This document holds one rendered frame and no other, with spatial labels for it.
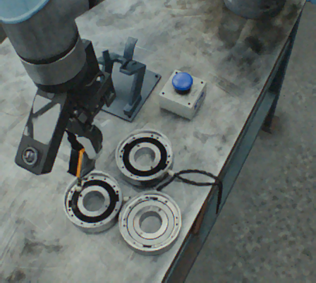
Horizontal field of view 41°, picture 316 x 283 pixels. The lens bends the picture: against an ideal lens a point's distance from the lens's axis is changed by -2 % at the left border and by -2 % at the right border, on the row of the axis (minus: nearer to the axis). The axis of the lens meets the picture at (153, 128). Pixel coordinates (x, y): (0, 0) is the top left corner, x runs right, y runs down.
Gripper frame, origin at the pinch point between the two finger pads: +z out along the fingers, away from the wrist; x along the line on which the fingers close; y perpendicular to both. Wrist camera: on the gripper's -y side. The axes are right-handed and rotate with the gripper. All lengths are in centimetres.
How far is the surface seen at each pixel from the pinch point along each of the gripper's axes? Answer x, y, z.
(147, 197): -9.6, 1.3, 10.7
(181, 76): -5.1, 24.0, 5.7
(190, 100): -8.2, 21.6, 8.7
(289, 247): -41, 32, 93
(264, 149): -19, 65, 93
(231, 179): -15, 37, 69
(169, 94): -3.9, 21.1, 8.7
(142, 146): -4.2, 9.6, 10.2
